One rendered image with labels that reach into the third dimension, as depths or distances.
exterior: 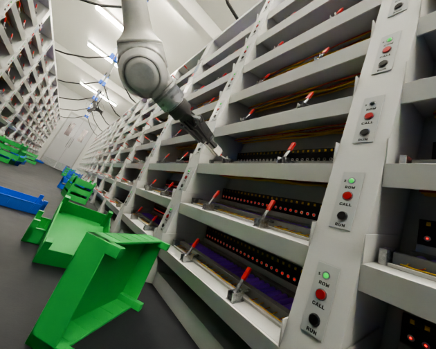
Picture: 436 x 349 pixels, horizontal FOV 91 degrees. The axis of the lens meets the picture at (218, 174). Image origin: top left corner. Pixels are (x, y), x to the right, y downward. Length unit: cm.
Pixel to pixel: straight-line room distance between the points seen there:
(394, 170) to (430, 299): 21
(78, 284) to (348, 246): 49
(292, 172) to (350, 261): 25
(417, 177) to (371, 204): 8
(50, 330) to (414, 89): 82
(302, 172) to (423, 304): 32
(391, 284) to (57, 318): 55
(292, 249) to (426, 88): 42
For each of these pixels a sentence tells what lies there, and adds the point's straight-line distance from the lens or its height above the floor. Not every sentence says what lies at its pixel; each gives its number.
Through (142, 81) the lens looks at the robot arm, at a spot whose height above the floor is 52.
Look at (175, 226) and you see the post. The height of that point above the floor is 24.
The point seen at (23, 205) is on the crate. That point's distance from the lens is 147.
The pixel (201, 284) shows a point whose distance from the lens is 69.
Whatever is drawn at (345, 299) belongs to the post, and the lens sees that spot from 46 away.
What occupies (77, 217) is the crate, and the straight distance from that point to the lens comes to 112.
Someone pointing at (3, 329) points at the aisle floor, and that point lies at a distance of 59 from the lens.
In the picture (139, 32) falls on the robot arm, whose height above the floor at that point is 61.
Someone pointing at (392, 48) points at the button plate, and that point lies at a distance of 72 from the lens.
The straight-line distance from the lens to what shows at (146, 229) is 119.
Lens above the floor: 30
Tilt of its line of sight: 13 degrees up
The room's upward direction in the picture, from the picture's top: 24 degrees clockwise
